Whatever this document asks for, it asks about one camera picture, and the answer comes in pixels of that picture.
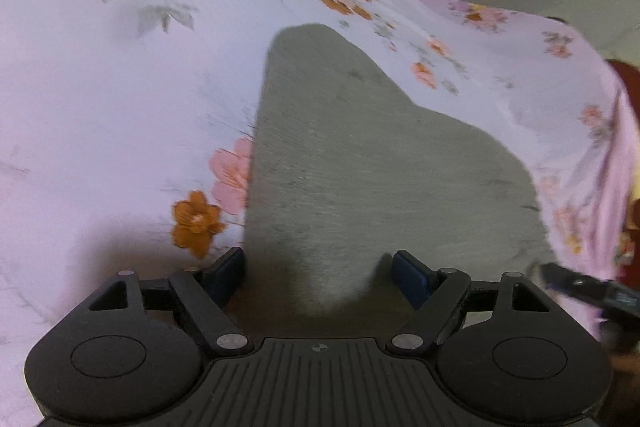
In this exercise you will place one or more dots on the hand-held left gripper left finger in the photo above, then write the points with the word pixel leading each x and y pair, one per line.
pixel 228 275

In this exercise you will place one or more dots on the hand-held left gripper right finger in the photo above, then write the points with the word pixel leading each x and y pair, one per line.
pixel 409 278

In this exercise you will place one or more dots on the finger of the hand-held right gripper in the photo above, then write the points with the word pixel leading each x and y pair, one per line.
pixel 575 283

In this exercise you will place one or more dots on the grey pants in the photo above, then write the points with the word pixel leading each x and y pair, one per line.
pixel 360 167

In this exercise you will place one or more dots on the pink floral bedsheet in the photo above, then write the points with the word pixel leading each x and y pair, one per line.
pixel 125 97

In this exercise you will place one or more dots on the colourful printed blanket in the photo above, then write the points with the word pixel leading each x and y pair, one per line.
pixel 629 82

